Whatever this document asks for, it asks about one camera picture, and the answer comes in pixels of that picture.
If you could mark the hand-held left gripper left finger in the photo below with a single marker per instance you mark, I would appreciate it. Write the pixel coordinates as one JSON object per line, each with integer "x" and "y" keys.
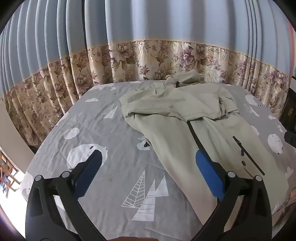
{"x": 89, "y": 171}

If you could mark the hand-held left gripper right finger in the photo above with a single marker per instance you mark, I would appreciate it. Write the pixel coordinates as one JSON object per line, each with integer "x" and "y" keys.
{"x": 208, "y": 173}

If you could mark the grey printed bed cover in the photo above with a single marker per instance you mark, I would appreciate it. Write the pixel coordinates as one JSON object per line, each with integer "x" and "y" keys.
{"x": 111, "y": 143}

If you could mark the pale green jacket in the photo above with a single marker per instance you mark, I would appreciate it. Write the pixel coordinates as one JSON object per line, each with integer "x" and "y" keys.
{"x": 171, "y": 129}

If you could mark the dark cabinet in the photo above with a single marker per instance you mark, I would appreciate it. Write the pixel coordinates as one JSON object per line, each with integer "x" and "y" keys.
{"x": 291, "y": 109}

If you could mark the wooden window frame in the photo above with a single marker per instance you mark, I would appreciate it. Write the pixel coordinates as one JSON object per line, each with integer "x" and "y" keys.
{"x": 7, "y": 166}

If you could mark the blue floral curtain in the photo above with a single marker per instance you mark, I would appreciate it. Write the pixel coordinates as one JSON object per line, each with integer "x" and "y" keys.
{"x": 161, "y": 23}

